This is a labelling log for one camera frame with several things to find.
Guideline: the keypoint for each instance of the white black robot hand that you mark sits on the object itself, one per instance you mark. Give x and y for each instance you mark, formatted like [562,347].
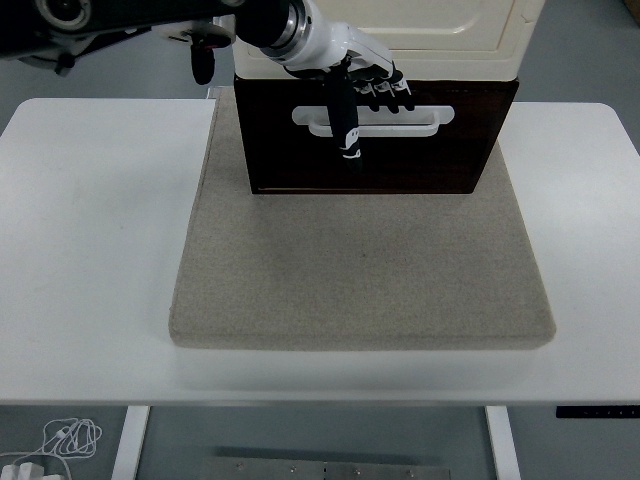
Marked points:
[330,42]

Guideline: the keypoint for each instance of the dark wooden drawer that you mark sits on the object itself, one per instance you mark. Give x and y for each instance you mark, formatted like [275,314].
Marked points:
[425,160]

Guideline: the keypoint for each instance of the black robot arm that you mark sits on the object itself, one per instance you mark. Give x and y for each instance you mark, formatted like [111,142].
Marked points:
[125,12]

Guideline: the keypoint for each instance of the dark wooden drawer housing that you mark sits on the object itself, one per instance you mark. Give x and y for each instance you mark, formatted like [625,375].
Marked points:
[239,100]

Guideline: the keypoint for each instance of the cream plastic cabinet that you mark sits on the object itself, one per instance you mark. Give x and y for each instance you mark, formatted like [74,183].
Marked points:
[450,62]

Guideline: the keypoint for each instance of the grey felt mat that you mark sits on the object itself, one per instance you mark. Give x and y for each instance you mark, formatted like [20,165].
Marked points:
[360,270]

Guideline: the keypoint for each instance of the grey metal plate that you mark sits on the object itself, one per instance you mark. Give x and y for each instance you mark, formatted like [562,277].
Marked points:
[325,470]

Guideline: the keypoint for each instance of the white table leg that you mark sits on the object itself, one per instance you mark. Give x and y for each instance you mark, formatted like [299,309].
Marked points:
[502,440]
[131,440]

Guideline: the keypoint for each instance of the black table control panel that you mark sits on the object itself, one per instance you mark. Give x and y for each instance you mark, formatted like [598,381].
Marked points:
[595,412]

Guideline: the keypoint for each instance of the white charger plug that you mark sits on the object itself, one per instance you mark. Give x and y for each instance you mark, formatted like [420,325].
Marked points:
[25,471]

